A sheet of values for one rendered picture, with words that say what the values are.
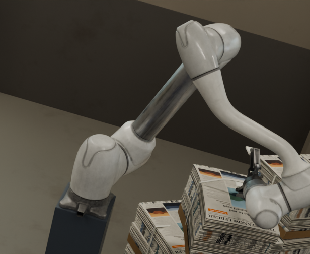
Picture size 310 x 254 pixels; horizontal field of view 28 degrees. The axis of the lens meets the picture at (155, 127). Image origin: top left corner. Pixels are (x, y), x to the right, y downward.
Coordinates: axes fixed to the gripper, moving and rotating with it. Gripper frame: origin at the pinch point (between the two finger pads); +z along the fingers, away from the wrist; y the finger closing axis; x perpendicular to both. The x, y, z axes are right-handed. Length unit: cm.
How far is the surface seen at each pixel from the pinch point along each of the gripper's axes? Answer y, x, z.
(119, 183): 115, -19, 199
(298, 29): -15, 91, 263
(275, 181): 23, 32, 46
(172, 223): 45, -13, 28
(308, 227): 37, 51, 35
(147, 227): 51, -23, 28
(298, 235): 41, 47, 33
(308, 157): 16, 54, 71
